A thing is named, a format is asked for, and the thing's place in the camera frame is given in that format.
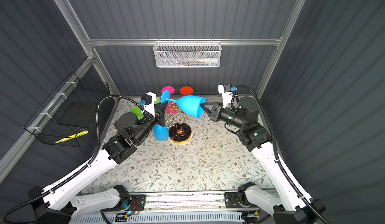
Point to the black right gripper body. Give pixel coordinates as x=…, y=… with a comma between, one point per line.
x=214, y=117

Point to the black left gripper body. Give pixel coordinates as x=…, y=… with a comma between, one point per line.
x=158, y=119

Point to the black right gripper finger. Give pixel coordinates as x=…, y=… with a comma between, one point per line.
x=207, y=105
x=207, y=111

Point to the blue wine glass front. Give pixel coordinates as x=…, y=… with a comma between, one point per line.
x=190, y=105

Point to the blue wine glass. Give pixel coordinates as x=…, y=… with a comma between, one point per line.
x=190, y=105
x=161, y=133

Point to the lime green wine glass front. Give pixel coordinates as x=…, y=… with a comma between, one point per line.
x=137, y=111

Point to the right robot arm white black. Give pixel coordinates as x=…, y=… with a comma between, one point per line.
x=292, y=204

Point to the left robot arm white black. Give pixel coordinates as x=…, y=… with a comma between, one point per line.
x=61, y=202

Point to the magenta wine glass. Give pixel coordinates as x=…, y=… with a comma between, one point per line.
x=168, y=90

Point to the red wine glass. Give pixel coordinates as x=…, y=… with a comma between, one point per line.
x=186, y=91

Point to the gold wine glass rack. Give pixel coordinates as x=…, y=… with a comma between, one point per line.
x=179, y=130

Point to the white marker in basket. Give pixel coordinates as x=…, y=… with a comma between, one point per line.
x=208, y=60

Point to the black pad in basket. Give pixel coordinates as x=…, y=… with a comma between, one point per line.
x=78, y=115

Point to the yellow black striped item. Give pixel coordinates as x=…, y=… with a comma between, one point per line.
x=74, y=136

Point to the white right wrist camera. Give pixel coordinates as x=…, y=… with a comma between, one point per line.
x=228, y=94

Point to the white wire mesh basket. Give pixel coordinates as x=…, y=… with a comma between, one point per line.
x=185, y=56

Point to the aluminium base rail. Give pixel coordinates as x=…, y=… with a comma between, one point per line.
x=164, y=208

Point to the black wire mesh basket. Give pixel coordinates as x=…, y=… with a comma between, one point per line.
x=45, y=127

